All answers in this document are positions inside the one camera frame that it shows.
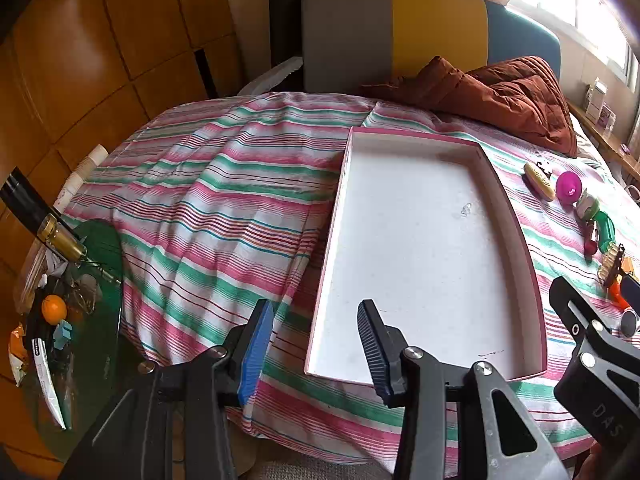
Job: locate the round green glass table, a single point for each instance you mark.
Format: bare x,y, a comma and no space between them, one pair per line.
95,340

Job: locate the orange fruit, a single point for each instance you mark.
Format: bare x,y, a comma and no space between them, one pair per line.
53,308

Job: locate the grey yellow blue headboard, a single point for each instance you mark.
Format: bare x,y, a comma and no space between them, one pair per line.
390,35

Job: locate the white mug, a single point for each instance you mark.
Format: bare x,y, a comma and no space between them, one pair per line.
633,193

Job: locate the wooden bedside shelf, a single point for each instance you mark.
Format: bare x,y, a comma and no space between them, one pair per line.
605,135

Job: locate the white flat packet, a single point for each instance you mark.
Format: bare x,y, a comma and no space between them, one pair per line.
47,385

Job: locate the black capped gold bottle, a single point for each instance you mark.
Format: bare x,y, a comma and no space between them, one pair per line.
45,220

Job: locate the teal green plastic holder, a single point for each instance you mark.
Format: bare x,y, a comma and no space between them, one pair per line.
605,232

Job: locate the white carton box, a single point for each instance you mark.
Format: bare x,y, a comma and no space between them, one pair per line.
596,97

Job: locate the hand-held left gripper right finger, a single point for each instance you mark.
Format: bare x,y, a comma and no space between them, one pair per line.
380,355

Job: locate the small blue plastic piece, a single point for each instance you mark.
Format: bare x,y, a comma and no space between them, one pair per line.
62,336

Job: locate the striped pink green blanket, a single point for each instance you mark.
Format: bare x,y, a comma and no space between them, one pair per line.
225,210

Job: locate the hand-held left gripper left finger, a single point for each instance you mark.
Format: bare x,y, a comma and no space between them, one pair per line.
255,355

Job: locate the brown quilted duvet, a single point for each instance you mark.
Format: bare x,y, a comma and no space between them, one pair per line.
515,100

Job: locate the small purple box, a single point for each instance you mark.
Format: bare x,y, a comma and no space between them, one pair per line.
607,116

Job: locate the magenta perforated dome toy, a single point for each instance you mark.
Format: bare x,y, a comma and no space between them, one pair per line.
569,187

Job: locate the white tray with pink rim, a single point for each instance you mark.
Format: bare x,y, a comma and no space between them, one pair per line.
425,260

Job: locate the clear plastic container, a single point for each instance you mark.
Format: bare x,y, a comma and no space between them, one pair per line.
30,275

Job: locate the small purple trinket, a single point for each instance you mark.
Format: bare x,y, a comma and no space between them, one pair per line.
625,149

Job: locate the green and white camera toy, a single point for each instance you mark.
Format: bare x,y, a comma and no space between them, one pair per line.
587,206

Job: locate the orange snack packet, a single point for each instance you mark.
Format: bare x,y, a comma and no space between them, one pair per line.
17,355

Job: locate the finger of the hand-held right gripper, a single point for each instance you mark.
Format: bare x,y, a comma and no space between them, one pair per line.
630,291
567,302

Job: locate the small printed wrapper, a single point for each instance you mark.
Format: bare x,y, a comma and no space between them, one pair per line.
545,167

